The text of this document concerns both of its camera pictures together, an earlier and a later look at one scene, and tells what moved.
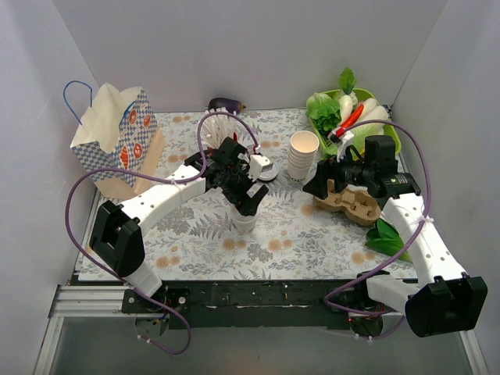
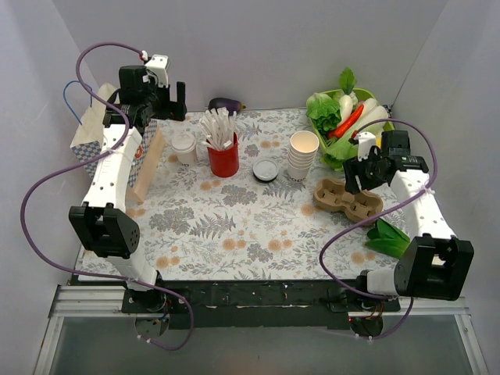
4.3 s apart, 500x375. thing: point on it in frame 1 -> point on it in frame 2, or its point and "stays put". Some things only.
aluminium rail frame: x=87 y=301 stays put
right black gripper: x=326 y=176 -> x=355 y=176
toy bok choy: x=384 y=238 stays put
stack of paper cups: x=303 y=148 stays put
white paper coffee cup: x=244 y=224 -> x=186 y=158
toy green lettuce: x=323 y=110 stays put
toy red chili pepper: x=340 y=132 stays put
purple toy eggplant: x=230 y=105 stays put
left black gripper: x=242 y=194 -> x=169 y=104
